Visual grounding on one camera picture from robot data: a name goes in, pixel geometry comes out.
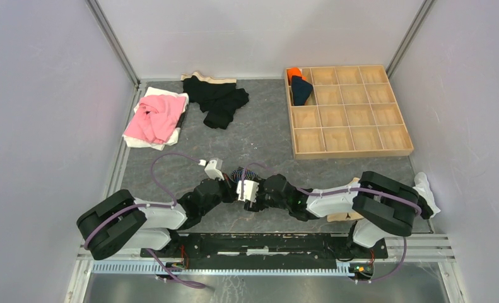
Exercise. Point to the wooden compartment tray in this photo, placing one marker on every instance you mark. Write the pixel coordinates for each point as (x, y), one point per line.
(352, 112)

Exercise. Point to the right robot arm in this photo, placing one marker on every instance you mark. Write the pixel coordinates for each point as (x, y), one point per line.
(380, 206)

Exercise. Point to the orange rolled garment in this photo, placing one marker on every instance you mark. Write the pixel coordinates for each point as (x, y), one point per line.
(294, 72)

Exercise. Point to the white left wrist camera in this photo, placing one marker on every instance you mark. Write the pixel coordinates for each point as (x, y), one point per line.
(212, 168)

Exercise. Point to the navy rolled garment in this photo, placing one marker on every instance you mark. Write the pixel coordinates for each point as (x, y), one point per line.
(301, 90)

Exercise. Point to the navy striped boxer underwear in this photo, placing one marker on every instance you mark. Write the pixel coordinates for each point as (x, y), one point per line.
(242, 173)

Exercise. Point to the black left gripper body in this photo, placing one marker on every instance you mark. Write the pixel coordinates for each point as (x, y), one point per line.
(224, 194)

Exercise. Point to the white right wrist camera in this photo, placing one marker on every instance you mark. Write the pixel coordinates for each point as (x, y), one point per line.
(247, 190)

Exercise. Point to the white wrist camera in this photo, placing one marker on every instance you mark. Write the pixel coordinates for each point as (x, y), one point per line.
(247, 190)
(212, 168)

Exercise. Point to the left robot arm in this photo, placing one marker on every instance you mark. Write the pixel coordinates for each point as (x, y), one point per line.
(122, 221)

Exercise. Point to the beige garment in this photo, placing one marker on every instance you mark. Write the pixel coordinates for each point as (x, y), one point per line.
(344, 211)

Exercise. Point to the white black garment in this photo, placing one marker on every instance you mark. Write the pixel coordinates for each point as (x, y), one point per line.
(426, 200)

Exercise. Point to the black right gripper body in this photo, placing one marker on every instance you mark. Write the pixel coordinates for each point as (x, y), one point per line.
(264, 201)

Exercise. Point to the pink garment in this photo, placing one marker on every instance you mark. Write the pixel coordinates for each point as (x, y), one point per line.
(156, 118)

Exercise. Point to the black underwear pile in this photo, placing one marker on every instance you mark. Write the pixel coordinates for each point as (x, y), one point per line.
(219, 100)

